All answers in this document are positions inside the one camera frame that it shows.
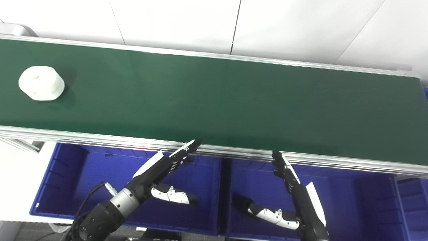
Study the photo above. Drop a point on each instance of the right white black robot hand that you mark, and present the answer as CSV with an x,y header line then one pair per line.
x,y
302,201

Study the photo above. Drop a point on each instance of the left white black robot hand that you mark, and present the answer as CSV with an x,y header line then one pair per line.
x,y
152,170

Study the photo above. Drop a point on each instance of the white cylindrical plastic part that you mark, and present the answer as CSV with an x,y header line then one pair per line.
x,y
41,83

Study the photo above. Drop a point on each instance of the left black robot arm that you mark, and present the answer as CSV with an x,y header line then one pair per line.
x,y
103,216

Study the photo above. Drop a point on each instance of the blue plastic bin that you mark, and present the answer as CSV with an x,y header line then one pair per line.
x,y
347,204
413,207
100,174

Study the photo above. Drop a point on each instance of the green conveyor belt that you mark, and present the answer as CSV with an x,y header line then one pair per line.
x,y
214,100

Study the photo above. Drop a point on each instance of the grey conveyor end cap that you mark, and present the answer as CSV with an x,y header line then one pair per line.
x,y
16,29

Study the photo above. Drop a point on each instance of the black robot torso plate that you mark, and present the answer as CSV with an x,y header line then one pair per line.
x,y
160,235

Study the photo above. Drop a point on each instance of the aluminium conveyor side rail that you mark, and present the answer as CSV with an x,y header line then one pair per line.
x,y
200,54
100,138

